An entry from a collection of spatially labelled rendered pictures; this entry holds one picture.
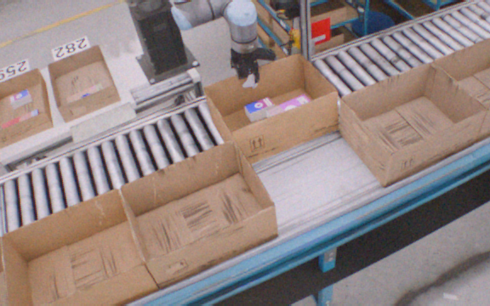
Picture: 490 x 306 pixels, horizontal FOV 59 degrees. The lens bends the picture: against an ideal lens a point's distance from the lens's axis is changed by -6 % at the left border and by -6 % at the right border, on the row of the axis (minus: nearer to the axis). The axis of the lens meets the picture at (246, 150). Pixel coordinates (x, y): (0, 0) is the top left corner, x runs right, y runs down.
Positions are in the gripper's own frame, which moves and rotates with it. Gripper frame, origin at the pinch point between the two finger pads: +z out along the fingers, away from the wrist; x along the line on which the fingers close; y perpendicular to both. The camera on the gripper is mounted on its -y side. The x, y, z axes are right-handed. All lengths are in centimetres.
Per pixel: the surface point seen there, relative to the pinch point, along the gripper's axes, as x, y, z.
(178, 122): -16.1, 30.1, 23.6
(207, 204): 38, 35, 4
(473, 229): 66, -90, 90
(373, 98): 30.5, -32.8, -4.9
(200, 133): -5.4, 23.7, 22.5
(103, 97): -45, 56, 21
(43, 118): -45, 85, 20
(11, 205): -8, 107, 23
